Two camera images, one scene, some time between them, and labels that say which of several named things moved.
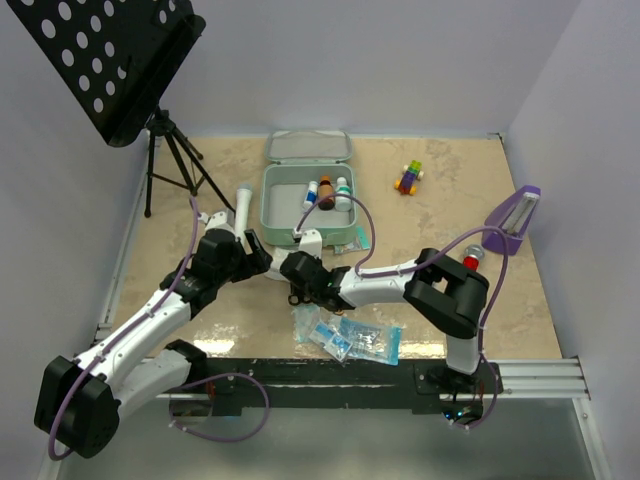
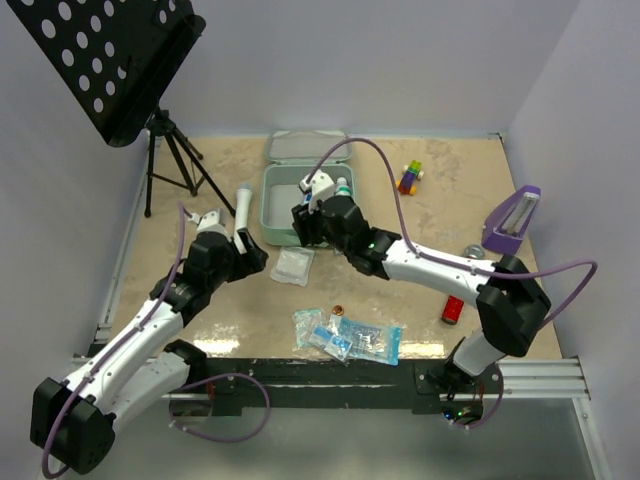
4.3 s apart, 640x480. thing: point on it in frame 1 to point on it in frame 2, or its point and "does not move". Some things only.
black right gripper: (314, 259) to (304, 221)
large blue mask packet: (376, 342) does not move
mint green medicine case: (294, 159) does not move
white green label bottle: (342, 203) does not move
